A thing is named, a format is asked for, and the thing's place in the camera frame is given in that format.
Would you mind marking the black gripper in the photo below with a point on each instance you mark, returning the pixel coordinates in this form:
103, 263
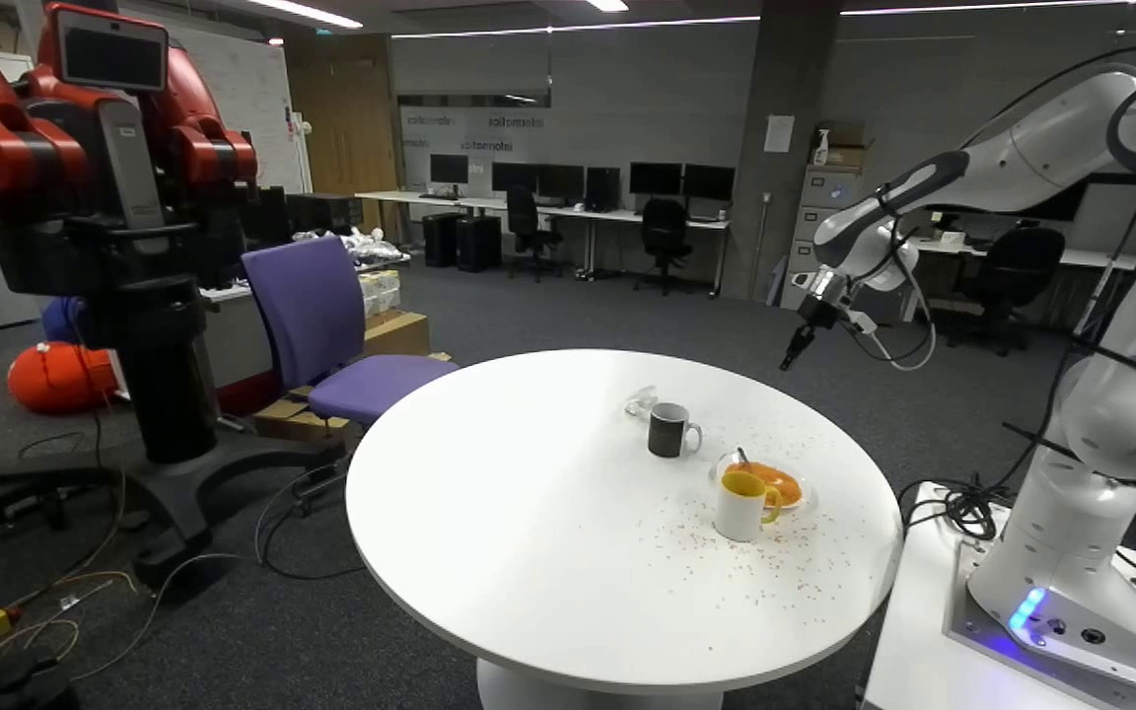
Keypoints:
834, 292

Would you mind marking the metal spoon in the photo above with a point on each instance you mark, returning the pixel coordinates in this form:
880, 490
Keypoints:
744, 460

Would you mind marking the white robot base platform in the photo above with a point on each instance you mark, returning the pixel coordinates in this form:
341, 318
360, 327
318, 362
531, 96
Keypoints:
923, 657

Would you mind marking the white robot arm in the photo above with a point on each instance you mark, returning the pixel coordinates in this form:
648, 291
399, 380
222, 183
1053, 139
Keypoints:
1093, 145

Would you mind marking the white filing cabinet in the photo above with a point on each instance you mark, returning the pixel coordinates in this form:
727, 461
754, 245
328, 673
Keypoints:
822, 191

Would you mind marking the orange lentils heap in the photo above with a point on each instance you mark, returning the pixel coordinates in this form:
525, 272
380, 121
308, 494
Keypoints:
777, 490

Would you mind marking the white side desk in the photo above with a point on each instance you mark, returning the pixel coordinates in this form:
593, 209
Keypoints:
955, 245

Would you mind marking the white bowl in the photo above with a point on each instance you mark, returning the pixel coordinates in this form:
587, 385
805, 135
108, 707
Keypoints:
785, 511

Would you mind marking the black office chair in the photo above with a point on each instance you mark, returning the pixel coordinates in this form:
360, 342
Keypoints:
665, 231
1019, 271
531, 222

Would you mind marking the black computer monitor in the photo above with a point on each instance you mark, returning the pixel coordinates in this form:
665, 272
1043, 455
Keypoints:
658, 177
706, 183
516, 176
446, 168
604, 185
562, 177

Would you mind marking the cardboard box on cabinet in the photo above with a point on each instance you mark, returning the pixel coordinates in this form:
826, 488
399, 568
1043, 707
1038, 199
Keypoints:
842, 147

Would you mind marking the clear plastic cup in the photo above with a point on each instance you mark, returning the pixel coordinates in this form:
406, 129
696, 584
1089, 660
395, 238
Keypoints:
639, 402

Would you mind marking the white paper notice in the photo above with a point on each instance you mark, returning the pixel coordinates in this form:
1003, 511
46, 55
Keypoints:
777, 133

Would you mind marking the long office desk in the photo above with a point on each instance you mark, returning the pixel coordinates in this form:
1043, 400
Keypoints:
569, 220

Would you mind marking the black computer tower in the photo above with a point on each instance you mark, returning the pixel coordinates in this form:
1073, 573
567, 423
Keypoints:
442, 238
484, 241

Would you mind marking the round white table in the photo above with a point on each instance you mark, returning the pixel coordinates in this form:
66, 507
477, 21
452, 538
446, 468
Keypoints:
531, 527

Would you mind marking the ceiling light strip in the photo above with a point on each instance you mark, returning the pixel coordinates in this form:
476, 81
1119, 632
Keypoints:
314, 13
610, 5

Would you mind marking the large cardboard box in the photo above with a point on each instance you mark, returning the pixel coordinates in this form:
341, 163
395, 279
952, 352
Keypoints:
395, 333

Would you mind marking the white desk clutter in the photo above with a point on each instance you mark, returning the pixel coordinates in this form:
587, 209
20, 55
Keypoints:
374, 245

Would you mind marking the purple office chair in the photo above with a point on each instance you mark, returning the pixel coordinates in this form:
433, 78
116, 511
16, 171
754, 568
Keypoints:
314, 309

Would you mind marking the wooden door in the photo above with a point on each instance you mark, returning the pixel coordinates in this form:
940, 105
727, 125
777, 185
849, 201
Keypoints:
350, 121

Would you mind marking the flat cardboard box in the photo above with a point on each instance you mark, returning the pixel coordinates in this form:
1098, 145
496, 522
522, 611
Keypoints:
293, 419

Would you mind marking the white whiteboard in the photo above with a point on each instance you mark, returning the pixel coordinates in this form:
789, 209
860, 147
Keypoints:
254, 105

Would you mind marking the blue ball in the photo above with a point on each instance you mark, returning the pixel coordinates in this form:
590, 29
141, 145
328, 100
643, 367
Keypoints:
61, 318

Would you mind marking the orange beanbag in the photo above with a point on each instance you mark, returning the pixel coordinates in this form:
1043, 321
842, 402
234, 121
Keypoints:
58, 375

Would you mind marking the red humanoid robot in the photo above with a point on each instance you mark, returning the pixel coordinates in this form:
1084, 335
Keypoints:
16, 145

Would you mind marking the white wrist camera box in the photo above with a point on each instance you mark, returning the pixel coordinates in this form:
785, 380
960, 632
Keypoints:
860, 321

